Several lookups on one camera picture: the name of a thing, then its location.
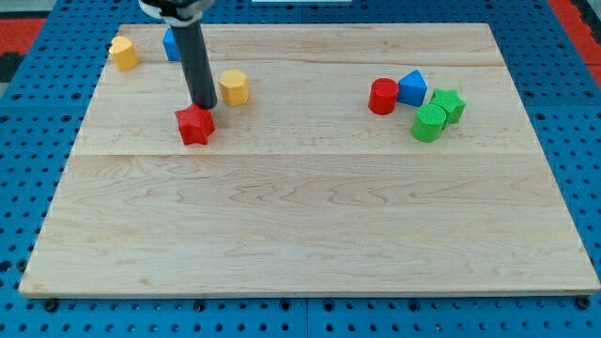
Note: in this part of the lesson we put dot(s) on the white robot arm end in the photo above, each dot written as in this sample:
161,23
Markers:
176,12

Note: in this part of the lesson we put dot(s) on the yellow hexagon block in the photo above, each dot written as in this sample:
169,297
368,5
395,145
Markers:
234,87

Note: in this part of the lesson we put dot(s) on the blue cube block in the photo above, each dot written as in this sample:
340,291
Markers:
170,46

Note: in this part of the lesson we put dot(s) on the light wooden board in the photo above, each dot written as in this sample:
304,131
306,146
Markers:
303,191

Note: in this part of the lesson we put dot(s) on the red cylinder block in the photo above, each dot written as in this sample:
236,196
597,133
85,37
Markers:
383,96

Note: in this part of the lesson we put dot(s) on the red star block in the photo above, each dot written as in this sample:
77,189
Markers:
195,124

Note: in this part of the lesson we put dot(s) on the green cylinder block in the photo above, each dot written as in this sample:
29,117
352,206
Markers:
428,123

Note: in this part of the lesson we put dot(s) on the blue triangle block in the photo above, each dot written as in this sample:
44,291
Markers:
412,89

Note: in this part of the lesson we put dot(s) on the green star block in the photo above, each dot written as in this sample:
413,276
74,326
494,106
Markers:
450,102

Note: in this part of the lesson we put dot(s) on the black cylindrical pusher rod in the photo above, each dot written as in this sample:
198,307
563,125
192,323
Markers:
194,61

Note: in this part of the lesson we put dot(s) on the yellow heart block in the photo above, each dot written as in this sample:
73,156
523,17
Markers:
123,53

